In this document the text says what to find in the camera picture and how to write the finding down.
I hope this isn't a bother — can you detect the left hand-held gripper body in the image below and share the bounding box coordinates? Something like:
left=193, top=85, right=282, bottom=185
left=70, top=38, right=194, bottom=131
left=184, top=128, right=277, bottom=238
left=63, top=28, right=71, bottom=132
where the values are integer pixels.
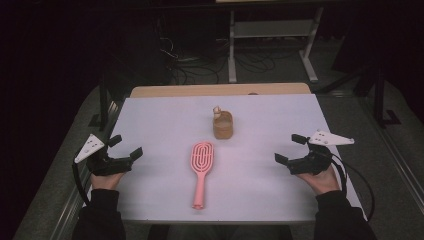
left=73, top=133, right=135, bottom=177

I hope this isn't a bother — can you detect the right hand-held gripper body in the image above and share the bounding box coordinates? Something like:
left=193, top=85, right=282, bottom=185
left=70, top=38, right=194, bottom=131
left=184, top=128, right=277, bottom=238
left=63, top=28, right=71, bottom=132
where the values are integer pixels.
left=286, top=129, right=356, bottom=176

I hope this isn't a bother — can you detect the pink hairbrush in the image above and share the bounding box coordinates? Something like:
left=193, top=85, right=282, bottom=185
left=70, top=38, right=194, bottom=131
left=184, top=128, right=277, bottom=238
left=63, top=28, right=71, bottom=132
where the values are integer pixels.
left=190, top=141, right=215, bottom=211

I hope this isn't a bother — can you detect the tan pouch with bear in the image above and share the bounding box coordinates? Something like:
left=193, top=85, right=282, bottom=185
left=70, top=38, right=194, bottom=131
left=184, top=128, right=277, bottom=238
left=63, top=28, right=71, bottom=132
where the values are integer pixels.
left=212, top=105, right=234, bottom=140

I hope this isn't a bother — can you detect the person's left hand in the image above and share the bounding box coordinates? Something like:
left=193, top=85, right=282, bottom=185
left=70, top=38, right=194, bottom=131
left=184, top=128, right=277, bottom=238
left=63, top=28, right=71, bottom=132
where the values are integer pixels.
left=90, top=171, right=126, bottom=191

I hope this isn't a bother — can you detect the person's right hand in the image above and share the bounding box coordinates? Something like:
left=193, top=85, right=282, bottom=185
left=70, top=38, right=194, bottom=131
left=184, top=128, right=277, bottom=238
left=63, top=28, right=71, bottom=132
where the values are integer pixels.
left=296, top=166, right=342, bottom=196

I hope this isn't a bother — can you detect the white table sheet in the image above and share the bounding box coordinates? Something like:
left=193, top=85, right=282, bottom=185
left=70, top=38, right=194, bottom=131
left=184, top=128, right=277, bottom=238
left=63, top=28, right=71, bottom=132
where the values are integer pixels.
left=87, top=93, right=364, bottom=224

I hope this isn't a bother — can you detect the black metal stand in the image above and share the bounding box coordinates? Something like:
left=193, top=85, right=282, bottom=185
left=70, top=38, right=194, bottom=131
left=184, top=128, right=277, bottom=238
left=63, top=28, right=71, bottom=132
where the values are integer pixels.
left=87, top=71, right=118, bottom=132
left=314, top=64, right=403, bottom=129

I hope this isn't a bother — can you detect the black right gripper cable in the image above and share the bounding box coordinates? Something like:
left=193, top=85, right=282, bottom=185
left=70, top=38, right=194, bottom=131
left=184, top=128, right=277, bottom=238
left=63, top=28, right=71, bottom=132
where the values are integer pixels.
left=319, top=146, right=376, bottom=222

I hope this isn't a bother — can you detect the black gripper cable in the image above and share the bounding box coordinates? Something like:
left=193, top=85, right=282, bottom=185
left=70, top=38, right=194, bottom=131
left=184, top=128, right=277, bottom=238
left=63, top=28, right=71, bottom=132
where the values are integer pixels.
left=319, top=146, right=376, bottom=222
left=71, top=161, right=92, bottom=206

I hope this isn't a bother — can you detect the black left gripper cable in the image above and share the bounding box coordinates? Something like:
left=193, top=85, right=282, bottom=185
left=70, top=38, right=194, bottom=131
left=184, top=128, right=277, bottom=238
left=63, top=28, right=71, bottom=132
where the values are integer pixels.
left=71, top=161, right=92, bottom=206

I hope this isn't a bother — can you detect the tangle of floor cables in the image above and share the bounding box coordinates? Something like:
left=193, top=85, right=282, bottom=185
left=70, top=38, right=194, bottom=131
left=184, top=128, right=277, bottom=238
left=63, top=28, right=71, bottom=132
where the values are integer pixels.
left=155, top=19, right=303, bottom=85

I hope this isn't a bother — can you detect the white metal table frame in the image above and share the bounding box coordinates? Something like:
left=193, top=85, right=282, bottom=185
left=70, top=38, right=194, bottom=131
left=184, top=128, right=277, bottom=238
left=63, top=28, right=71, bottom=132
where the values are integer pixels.
left=227, top=6, right=325, bottom=84

